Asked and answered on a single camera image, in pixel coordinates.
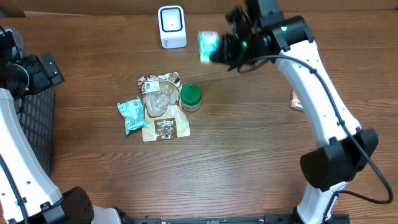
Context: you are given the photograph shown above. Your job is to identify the grey plastic basket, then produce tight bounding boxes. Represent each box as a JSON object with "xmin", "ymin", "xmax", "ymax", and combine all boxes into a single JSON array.
[{"xmin": 14, "ymin": 88, "xmax": 55, "ymax": 175}]

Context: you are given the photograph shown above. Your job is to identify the teal Kleenex tissue pack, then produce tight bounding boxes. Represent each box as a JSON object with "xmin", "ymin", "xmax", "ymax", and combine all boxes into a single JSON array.
[{"xmin": 198, "ymin": 31, "xmax": 219, "ymax": 64}]

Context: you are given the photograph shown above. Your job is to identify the clear snack bag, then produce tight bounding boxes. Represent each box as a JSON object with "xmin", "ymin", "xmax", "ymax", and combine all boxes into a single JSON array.
[{"xmin": 137, "ymin": 72, "xmax": 190, "ymax": 142}]

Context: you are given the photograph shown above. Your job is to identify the white barcode scanner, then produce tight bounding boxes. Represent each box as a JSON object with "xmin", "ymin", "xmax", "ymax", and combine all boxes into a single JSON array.
[{"xmin": 158, "ymin": 5, "xmax": 187, "ymax": 49}]

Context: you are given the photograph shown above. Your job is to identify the orange Kleenex tissue pack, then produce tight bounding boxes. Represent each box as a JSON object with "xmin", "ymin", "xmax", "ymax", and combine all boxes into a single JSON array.
[{"xmin": 290, "ymin": 90, "xmax": 303, "ymax": 111}]

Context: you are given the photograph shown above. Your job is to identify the green lid jar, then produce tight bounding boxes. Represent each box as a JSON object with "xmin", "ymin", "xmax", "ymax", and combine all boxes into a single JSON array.
[{"xmin": 180, "ymin": 83, "xmax": 202, "ymax": 112}]

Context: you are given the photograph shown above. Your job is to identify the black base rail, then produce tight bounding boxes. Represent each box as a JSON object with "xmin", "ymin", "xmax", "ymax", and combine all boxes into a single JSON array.
[{"xmin": 118, "ymin": 213, "xmax": 352, "ymax": 224}]

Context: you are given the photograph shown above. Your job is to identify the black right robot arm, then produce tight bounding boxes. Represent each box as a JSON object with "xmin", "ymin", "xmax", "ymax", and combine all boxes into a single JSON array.
[{"xmin": 210, "ymin": 1, "xmax": 378, "ymax": 223}]

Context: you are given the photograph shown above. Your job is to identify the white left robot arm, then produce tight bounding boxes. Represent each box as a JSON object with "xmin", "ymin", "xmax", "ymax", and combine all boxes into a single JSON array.
[{"xmin": 1, "ymin": 28, "xmax": 132, "ymax": 224}]

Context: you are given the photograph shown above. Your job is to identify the teal snack packet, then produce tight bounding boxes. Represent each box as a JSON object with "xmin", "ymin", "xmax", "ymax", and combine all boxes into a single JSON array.
[{"xmin": 117, "ymin": 97, "xmax": 149, "ymax": 135}]

